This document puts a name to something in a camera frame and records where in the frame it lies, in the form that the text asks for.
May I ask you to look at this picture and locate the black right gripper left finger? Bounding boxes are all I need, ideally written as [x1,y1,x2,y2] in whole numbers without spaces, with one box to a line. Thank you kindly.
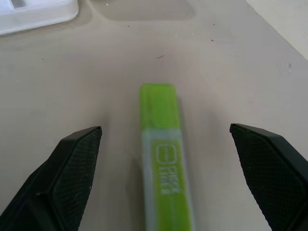
[0,126,103,231]

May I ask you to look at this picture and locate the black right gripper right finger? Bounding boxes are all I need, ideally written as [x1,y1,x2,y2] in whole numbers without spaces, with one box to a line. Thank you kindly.
[229,123,308,231]

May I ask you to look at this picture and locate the green highlighter marker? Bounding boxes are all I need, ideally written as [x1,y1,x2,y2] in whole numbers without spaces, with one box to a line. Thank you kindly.
[139,83,196,231]

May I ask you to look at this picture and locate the white plastic tray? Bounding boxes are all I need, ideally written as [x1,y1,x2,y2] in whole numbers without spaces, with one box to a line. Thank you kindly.
[0,0,79,37]

